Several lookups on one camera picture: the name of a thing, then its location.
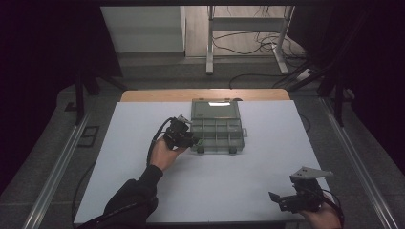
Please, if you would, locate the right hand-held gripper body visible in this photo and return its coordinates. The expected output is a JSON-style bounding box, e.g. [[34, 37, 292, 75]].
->
[[277, 166, 334, 214]]

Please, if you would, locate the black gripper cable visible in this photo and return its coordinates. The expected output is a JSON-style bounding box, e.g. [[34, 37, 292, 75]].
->
[[320, 188, 346, 227], [71, 116, 177, 229]]

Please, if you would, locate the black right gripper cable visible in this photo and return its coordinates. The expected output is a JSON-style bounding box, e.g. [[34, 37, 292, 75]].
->
[[320, 188, 346, 227]]

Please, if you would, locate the person's left hand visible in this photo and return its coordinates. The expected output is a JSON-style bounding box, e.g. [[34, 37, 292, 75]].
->
[[149, 135, 189, 173]]

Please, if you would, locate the person's right hand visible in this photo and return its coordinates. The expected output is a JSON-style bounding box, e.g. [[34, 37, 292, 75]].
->
[[298, 198, 343, 229]]

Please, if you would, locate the black metal stand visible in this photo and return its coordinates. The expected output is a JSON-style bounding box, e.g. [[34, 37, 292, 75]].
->
[[286, 58, 348, 128], [74, 70, 129, 127]]

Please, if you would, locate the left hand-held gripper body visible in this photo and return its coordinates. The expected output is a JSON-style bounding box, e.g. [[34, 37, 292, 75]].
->
[[163, 114, 193, 151]]

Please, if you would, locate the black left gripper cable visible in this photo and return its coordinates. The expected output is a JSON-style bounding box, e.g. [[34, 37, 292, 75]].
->
[[71, 116, 177, 229]]

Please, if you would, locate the tangle of black floor cables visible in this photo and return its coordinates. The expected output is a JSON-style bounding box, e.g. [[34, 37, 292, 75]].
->
[[212, 31, 308, 60]]

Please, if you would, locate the aluminium floor rail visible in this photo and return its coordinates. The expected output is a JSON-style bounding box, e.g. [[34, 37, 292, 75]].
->
[[21, 112, 93, 229], [319, 96, 399, 229]]

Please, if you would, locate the thin black table cable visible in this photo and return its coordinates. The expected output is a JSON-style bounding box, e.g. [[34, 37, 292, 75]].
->
[[298, 112, 311, 134]]

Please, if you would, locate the white power strip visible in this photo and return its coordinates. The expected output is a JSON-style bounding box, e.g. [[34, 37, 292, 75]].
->
[[295, 68, 313, 82]]

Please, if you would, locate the long black floor cable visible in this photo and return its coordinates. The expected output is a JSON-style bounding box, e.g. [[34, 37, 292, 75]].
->
[[228, 73, 289, 91]]

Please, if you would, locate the white metal desk frame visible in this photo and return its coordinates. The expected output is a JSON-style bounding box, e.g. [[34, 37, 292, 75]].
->
[[205, 5, 296, 76]]

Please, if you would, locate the clear plastic compartment box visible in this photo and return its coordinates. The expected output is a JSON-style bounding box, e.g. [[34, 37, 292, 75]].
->
[[188, 98, 249, 156]]

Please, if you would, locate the white table board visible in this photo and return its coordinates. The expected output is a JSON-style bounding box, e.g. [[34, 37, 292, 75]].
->
[[74, 100, 330, 224]]

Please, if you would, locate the white cabinet panel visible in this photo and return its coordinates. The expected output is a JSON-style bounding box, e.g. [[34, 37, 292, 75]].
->
[[100, 6, 186, 53]]

